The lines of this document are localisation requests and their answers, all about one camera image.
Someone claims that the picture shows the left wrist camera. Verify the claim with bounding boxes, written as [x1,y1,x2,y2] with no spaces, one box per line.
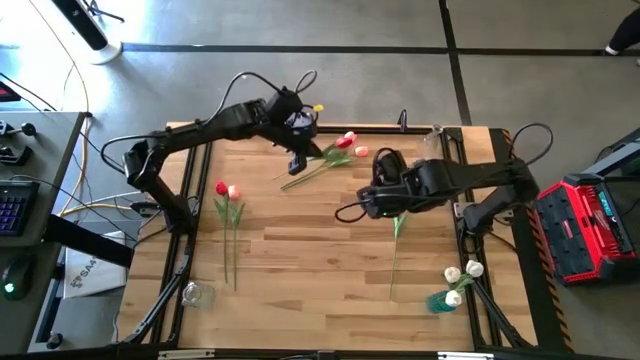
[285,110,318,139]

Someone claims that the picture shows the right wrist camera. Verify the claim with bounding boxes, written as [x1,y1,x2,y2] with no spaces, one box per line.
[370,146,410,187]

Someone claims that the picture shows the black desk clamp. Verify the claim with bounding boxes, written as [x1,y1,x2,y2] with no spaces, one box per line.
[0,144,34,167]

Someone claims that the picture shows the black device red display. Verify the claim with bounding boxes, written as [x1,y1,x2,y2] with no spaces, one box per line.
[0,79,22,104]

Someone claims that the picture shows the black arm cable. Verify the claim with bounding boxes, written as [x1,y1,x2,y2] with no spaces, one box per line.
[197,69,319,126]
[507,122,555,167]
[333,197,370,225]

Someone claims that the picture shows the black aluminium table frame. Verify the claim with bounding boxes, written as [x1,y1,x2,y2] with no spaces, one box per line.
[117,122,539,351]

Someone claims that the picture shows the black backlit keyboard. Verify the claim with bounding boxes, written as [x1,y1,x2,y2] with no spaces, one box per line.
[0,179,41,237]

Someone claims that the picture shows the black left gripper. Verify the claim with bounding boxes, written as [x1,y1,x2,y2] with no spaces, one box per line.
[269,127,325,176]

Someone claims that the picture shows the red black toolbox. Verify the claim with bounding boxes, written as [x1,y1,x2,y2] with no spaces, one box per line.
[534,171,640,287]

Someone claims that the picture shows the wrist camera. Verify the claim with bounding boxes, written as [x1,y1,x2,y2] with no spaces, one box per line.
[285,110,318,139]
[370,146,410,187]

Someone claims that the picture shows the red artificial tulip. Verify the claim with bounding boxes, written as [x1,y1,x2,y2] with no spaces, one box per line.
[213,180,232,285]
[272,135,354,181]
[387,213,409,301]

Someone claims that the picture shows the dark grey desk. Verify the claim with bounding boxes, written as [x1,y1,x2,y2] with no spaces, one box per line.
[0,110,86,356]

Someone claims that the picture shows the black knob tool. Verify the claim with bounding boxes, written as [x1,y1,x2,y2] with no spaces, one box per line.
[0,119,37,139]

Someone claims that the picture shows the clear conical glass vase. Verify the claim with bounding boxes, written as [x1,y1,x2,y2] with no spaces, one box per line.
[418,124,446,159]

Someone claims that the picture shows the black desk support bar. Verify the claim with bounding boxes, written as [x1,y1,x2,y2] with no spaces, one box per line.
[43,213,135,269]

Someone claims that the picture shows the black computer mouse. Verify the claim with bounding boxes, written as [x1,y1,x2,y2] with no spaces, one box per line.
[0,254,35,302]

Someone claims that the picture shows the black tripod legs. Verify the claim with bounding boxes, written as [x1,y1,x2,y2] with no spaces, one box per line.
[82,0,126,24]

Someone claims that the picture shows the yellow cable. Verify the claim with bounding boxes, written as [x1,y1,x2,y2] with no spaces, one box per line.
[58,117,136,217]

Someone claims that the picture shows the person's leg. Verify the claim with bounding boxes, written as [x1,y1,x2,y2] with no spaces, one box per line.
[603,7,640,57]

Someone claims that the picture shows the black power strip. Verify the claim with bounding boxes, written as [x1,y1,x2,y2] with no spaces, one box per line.
[130,199,164,217]

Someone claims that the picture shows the black yellow hazard strip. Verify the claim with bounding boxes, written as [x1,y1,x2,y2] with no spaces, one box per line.
[502,127,576,354]

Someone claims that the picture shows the teal green vase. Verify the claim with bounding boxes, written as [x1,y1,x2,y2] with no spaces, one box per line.
[425,289,457,315]

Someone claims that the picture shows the grey blue equipment case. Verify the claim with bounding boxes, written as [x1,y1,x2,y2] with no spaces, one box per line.
[579,127,640,177]

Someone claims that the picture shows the silver metal bracket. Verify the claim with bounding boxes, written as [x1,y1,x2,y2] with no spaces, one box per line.
[157,348,216,360]
[437,351,495,360]

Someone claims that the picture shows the black stand white base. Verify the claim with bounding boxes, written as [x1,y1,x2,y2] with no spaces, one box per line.
[49,0,126,66]

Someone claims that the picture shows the clear round glass vase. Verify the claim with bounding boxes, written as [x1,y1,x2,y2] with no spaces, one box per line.
[180,280,217,311]

